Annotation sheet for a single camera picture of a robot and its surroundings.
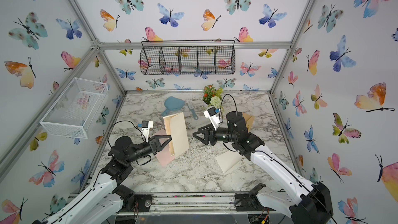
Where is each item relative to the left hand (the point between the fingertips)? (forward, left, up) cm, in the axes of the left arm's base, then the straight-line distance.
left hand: (173, 138), depth 69 cm
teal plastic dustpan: (+42, +9, -25) cm, 50 cm away
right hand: (+1, -11, +3) cm, 12 cm away
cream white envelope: (-1, -28, -25) cm, 38 cm away
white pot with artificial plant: (+34, -20, -9) cm, 41 cm away
